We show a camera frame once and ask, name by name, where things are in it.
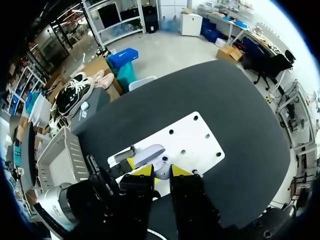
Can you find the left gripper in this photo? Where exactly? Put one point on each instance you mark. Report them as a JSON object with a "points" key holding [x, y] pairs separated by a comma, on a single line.
{"points": [[97, 200]]}

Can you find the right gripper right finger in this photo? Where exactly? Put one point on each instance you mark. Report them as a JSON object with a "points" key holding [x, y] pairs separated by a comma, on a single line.
{"points": [[192, 200]]}

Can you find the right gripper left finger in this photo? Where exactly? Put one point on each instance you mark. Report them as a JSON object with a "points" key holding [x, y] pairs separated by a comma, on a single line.
{"points": [[136, 197]]}

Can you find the white plate with black stands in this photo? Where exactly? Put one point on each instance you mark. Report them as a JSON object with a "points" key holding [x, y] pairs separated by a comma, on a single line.
{"points": [[190, 142]]}

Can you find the grey slotted basket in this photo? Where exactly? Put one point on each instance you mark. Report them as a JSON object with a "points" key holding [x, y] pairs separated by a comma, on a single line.
{"points": [[62, 155]]}

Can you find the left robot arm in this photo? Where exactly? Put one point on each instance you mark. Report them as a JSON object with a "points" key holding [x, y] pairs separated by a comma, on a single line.
{"points": [[53, 202]]}

